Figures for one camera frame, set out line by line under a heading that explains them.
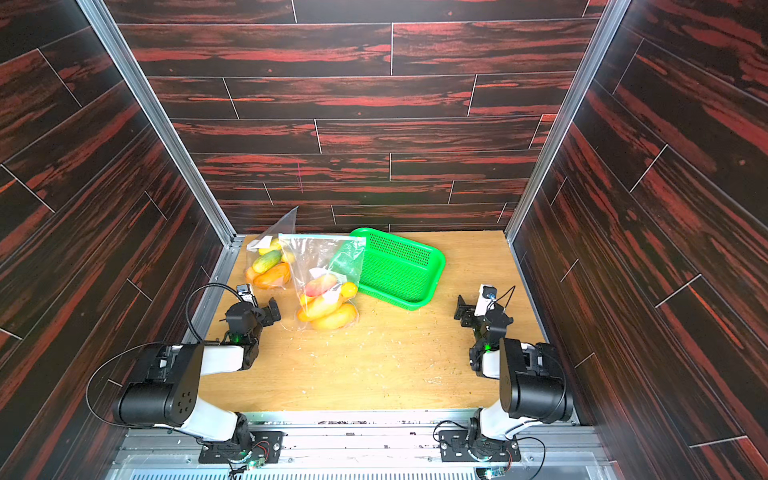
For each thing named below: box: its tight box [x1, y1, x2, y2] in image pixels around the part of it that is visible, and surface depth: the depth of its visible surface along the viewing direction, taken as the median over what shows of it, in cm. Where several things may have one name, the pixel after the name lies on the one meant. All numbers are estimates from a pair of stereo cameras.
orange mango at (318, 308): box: [297, 296, 344, 322], surface depth 89 cm
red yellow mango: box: [305, 274, 337, 297], surface depth 90 cm
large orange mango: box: [246, 262, 291, 289], surface depth 101 cm
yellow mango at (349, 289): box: [341, 282, 358, 298], surface depth 93 cm
